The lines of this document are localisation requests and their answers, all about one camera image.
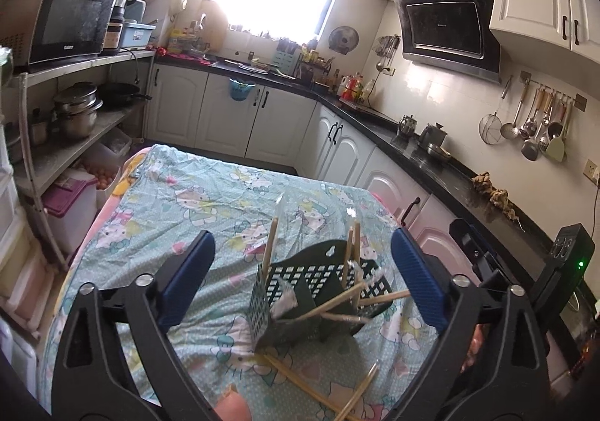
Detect steel kettle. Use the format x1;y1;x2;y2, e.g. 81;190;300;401
418;123;449;153

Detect green spatula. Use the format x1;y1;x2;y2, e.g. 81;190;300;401
546;95;573;163

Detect white shelf rack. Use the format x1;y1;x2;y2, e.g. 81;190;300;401
0;48;156;273

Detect person's left hand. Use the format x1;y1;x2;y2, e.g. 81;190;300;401
213;384;252;421

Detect red yellow condiment bottles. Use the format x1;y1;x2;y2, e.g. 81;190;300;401
339;71;377;106

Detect brown ginger roots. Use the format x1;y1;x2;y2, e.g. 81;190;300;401
471;171;519;221

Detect pink lid storage box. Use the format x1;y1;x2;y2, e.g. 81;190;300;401
41;176;98;254

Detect wooden cutting board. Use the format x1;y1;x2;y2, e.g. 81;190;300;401
201;0;229;52

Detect small hanging kitchen tools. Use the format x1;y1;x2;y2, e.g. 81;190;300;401
374;34;401;59

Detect black kitchen countertop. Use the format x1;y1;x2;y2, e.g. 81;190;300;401
154;53;600;312

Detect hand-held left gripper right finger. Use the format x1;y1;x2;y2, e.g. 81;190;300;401
389;228;552;421

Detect black microwave oven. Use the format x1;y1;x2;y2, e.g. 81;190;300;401
0;0;118;71

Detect clear box of eggs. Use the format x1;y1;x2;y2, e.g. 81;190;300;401
77;142;124;204

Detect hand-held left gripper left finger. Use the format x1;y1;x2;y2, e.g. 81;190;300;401
51;230;216;421

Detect green perforated utensil basket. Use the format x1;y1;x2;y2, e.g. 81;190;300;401
248;239;393;350

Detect wooden chopstick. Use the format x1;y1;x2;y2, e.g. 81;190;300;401
299;283;365;321
356;290;411;306
352;210;363;273
333;362;380;421
262;352;350;421
342;225;356;287
259;195;287;273

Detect stacked steel pots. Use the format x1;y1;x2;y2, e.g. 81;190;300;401
52;82;104;141

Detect black frying pan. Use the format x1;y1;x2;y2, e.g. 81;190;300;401
96;82;153;109

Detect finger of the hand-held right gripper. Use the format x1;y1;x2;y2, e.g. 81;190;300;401
448;218;498;282

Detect round wall fan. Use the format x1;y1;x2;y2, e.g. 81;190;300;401
327;25;360;52

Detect steel mesh strainer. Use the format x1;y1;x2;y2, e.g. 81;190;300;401
477;78;513;145

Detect steel bowl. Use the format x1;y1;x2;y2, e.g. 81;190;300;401
426;143;453;162

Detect teal knife block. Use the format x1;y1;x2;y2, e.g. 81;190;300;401
274;39;301;78

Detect cartoon printed tablecloth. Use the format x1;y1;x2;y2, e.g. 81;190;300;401
40;144;474;421

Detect blue hanging bin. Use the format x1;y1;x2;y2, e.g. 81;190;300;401
228;77;252;102

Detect steel ladle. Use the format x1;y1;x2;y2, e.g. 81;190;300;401
500;82;527;141

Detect black range hood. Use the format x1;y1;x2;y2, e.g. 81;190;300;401
388;0;503;85

